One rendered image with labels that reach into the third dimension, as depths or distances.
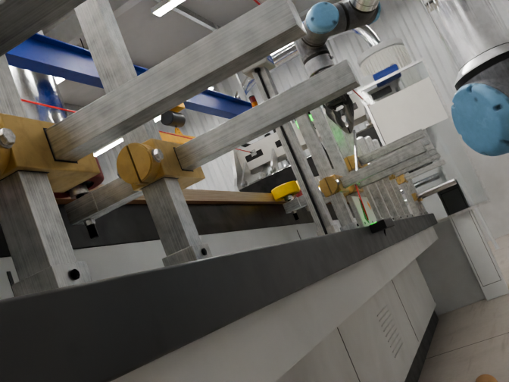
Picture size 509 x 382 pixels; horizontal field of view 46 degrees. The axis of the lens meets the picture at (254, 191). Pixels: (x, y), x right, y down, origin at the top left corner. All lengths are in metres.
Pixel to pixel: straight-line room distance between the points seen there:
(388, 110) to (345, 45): 6.92
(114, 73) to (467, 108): 0.70
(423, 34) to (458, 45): 9.89
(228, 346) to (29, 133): 0.36
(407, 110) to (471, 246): 1.07
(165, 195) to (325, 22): 1.19
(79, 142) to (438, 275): 4.18
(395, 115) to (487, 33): 3.28
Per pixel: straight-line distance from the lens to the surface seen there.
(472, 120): 1.22
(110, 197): 0.83
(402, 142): 2.21
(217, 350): 0.73
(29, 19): 0.29
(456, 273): 4.61
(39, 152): 0.55
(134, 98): 0.52
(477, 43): 1.24
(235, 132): 0.75
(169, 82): 0.51
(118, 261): 0.99
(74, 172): 0.58
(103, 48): 0.81
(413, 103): 4.51
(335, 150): 1.95
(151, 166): 0.72
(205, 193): 1.35
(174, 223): 0.73
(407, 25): 11.20
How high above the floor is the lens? 0.64
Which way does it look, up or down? 9 degrees up
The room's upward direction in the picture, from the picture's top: 22 degrees counter-clockwise
